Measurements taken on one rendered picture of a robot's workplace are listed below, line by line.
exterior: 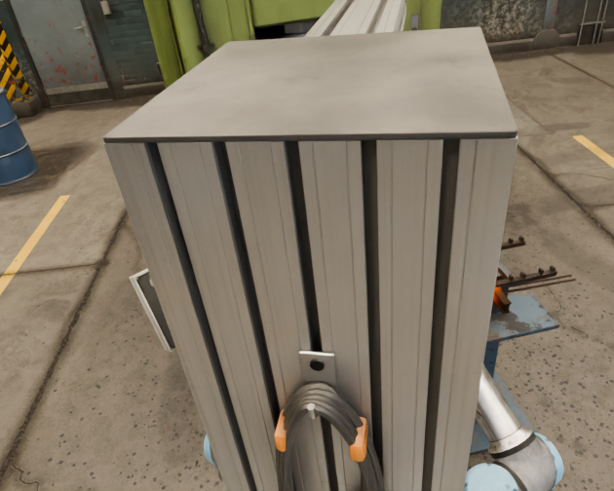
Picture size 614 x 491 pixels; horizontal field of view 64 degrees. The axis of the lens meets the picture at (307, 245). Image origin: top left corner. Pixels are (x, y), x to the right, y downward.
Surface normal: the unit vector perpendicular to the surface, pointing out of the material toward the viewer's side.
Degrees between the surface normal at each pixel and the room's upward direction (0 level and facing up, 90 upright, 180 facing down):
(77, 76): 90
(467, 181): 90
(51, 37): 90
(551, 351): 0
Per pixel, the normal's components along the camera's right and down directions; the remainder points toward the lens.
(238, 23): 0.23, 0.54
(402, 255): -0.20, 0.57
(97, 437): -0.10, -0.82
